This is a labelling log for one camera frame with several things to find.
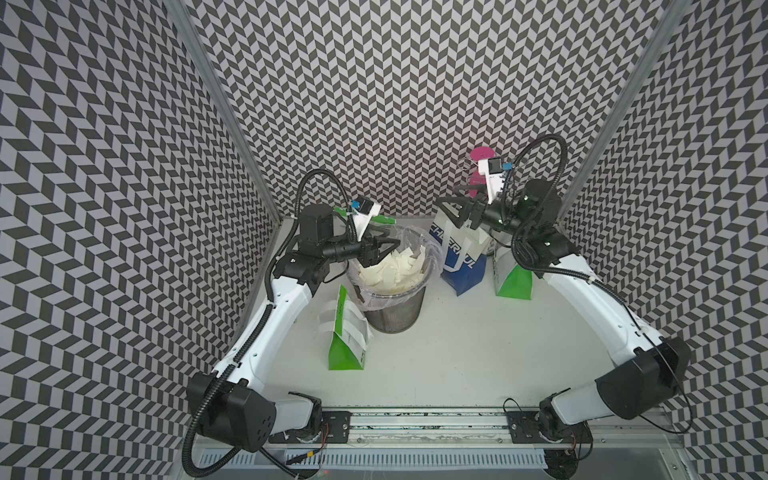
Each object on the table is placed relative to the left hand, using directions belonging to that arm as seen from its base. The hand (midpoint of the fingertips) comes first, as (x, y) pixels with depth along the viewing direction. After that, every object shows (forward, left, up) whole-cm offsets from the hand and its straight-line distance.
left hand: (392, 240), depth 70 cm
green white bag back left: (+7, +4, +1) cm, 8 cm away
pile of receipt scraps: (0, -1, -14) cm, 14 cm away
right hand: (+5, -13, +8) cm, 16 cm away
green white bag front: (-18, +13, -24) cm, 33 cm away
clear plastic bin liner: (-11, +7, -9) cm, 16 cm away
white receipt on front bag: (-16, +9, -13) cm, 22 cm away
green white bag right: (+2, -35, -21) cm, 41 cm away
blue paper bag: (+6, -20, -13) cm, 24 cm away
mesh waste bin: (-9, -1, -22) cm, 24 cm away
